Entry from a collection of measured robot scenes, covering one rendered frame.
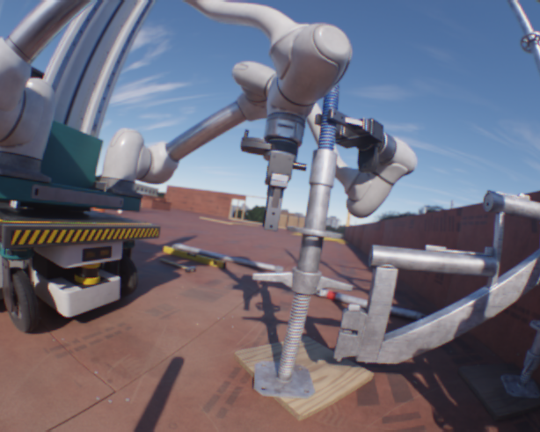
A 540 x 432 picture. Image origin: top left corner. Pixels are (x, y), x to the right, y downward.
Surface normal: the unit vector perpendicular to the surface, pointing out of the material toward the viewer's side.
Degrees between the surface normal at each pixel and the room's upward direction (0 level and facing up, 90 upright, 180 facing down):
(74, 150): 90
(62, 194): 90
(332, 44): 95
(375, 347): 90
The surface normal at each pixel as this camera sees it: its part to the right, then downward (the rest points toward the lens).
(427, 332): -0.25, -0.05
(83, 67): 0.98, 0.16
